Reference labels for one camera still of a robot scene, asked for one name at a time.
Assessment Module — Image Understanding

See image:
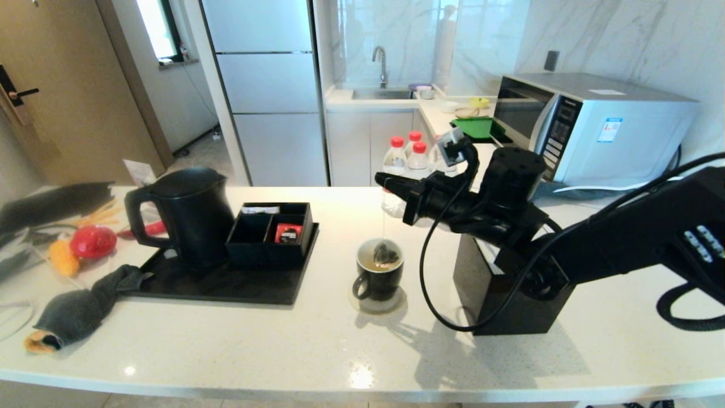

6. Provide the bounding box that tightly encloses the white power cable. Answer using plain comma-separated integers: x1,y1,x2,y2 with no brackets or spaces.
552,175,683,194

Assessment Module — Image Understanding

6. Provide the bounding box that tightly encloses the brown wooden door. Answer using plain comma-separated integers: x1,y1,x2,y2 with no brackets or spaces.
0,0,166,188

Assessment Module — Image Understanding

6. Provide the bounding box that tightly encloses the red round toy fruit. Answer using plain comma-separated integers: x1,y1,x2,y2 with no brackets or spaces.
69,225,118,260

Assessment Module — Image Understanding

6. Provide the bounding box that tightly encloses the black rectangular tray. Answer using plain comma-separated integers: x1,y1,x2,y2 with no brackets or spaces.
122,222,319,305

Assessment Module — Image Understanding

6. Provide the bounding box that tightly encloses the white paper leaflet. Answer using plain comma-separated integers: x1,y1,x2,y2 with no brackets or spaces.
123,160,156,186

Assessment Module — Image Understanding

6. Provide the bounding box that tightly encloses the orange toy fruit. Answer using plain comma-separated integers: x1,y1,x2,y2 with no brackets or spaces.
48,239,81,278

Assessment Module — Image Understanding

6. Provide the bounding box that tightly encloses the window with dark frame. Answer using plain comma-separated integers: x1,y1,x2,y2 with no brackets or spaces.
135,0,185,64

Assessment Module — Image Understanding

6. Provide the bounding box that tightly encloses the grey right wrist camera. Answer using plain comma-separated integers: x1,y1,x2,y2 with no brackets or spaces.
436,127,475,166

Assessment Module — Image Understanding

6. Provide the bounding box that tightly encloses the black mug white inside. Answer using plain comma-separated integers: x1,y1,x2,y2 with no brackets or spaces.
351,239,406,303

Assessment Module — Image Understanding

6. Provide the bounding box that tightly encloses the black compartment organizer box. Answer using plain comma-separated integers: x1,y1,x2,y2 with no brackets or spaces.
225,202,313,267

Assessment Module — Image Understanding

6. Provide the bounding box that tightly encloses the black tissue box white lid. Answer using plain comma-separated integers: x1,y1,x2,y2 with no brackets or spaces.
453,233,579,336

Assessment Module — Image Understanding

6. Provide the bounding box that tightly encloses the dark tea bag with tag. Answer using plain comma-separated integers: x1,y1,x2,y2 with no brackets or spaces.
373,195,401,268

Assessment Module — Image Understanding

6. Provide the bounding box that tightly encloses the black electric kettle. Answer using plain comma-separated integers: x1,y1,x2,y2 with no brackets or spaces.
123,167,236,270

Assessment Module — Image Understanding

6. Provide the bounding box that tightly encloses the orange stick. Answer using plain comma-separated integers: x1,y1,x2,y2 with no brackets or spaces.
78,204,124,226

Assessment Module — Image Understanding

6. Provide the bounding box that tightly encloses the silver three-door fridge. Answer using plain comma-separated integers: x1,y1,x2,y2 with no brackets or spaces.
198,0,330,188

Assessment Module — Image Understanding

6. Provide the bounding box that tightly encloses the black braided arm hose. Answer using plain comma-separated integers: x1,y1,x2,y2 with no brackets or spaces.
656,282,725,333

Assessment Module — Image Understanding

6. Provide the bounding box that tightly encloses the dark grey cloth sleeve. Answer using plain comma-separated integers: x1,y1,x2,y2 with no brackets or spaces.
24,265,153,353

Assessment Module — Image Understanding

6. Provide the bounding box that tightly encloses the white sink cabinet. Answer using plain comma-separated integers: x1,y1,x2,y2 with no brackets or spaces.
326,108,434,188

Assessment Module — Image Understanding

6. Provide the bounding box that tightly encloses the round translucent coaster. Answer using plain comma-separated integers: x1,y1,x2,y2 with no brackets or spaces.
347,280,408,316

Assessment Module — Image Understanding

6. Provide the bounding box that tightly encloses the chrome kitchen faucet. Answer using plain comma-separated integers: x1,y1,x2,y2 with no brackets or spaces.
372,45,389,90

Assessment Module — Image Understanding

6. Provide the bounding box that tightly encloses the steel kitchen sink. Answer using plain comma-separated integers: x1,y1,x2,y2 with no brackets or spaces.
351,88,414,101

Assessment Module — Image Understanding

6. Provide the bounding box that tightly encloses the green cutting board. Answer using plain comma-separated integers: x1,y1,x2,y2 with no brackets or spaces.
451,116,509,142

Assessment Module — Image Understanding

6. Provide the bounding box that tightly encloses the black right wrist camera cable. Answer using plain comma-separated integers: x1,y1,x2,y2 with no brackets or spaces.
419,152,725,333

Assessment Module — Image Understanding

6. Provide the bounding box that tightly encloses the silver microwave oven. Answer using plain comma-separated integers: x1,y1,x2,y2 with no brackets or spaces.
492,72,701,188

